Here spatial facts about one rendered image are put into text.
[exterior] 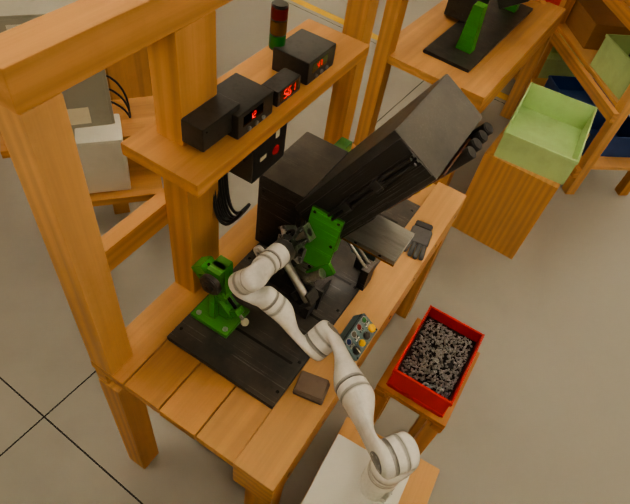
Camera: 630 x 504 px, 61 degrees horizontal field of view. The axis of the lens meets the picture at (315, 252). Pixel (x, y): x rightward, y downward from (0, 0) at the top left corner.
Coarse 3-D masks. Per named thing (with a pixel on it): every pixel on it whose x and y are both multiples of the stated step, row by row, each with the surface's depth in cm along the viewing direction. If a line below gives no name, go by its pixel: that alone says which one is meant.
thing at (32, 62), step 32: (96, 0) 101; (128, 0) 103; (160, 0) 106; (192, 0) 114; (224, 0) 123; (32, 32) 92; (64, 32) 93; (96, 32) 97; (128, 32) 103; (160, 32) 111; (0, 64) 85; (32, 64) 89; (64, 64) 94; (96, 64) 100; (0, 96) 90; (32, 96) 92
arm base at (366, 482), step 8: (368, 464) 143; (368, 472) 141; (360, 480) 151; (368, 480) 143; (376, 480) 138; (360, 488) 152; (368, 488) 145; (376, 488) 141; (384, 488) 140; (392, 488) 141; (368, 496) 149; (376, 496) 146; (384, 496) 146
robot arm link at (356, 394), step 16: (352, 384) 142; (368, 384) 144; (352, 400) 140; (368, 400) 139; (352, 416) 139; (368, 416) 136; (368, 432) 132; (368, 448) 132; (384, 448) 127; (384, 464) 126
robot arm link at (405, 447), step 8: (400, 432) 132; (392, 440) 129; (400, 440) 129; (408, 440) 129; (400, 448) 127; (408, 448) 128; (416, 448) 128; (400, 456) 127; (408, 456) 127; (416, 456) 128; (400, 464) 126; (408, 464) 127; (416, 464) 128; (376, 472) 136; (400, 472) 127; (408, 472) 133; (384, 480) 136; (392, 480) 135; (400, 480) 136
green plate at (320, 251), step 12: (312, 216) 170; (324, 216) 168; (312, 228) 172; (324, 228) 170; (336, 228) 167; (324, 240) 172; (336, 240) 169; (312, 252) 176; (324, 252) 174; (312, 264) 178
